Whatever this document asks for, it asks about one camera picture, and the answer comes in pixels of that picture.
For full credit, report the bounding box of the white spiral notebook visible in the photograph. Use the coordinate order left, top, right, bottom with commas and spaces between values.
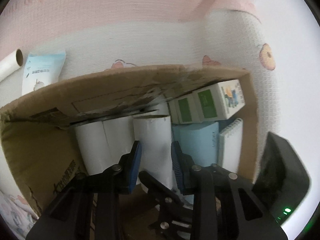
219, 118, 243, 173

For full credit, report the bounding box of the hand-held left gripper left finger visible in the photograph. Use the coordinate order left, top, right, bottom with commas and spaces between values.
26, 140, 142, 240

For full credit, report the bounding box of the green white carton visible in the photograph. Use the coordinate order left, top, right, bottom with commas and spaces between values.
167, 94, 202, 125
192, 79, 245, 122

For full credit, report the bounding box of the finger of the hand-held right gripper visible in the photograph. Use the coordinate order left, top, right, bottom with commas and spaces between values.
139, 171, 197, 230

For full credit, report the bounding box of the pile of white paper tubes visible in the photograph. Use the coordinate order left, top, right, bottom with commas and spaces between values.
0, 49, 24, 82

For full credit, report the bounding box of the pink white printed blanket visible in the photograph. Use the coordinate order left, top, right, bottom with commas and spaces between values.
0, 0, 320, 160

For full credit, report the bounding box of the white cardboard tube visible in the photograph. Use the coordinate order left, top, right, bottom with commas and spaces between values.
146, 95, 171, 117
74, 120, 105, 176
132, 115, 174, 191
102, 116, 137, 173

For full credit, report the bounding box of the brown cardboard box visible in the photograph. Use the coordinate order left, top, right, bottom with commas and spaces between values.
0, 65, 259, 240

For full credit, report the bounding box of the light blue tissue packet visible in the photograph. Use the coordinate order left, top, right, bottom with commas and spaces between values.
22, 52, 66, 96

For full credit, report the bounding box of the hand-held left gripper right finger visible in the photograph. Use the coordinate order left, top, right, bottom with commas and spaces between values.
171, 141, 288, 240

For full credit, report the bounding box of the light blue soft pack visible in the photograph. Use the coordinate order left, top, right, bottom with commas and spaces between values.
172, 121, 220, 180

